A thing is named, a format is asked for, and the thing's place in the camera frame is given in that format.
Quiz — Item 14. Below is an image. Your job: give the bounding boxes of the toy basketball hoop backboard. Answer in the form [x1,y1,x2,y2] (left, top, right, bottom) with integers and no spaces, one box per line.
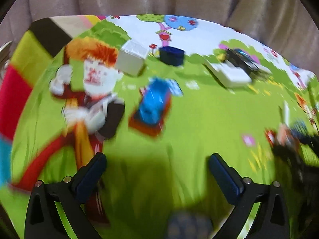
[266,101,318,166]

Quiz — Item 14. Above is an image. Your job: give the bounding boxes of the blue and red toy car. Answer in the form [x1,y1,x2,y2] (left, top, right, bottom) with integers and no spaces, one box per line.
[128,77,183,138]

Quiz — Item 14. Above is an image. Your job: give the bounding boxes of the small white box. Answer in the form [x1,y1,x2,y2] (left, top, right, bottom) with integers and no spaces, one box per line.
[115,39,149,76]

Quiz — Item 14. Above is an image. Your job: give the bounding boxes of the black printed box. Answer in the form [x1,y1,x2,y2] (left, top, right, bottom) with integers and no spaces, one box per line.
[225,49,260,75]

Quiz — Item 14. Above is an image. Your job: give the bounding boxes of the colourful cartoon bed sheet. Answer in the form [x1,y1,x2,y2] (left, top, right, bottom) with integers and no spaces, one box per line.
[1,14,318,238]

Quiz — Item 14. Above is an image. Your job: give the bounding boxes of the flat white box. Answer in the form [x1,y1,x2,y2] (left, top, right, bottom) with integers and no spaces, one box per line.
[204,61,252,88]

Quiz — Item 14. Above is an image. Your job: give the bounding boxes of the dark blue square holder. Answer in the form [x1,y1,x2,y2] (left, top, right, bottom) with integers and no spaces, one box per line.
[159,46,185,66]

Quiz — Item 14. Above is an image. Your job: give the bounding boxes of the beige pink curtain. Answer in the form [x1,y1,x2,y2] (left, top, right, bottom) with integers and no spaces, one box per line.
[1,0,318,72]

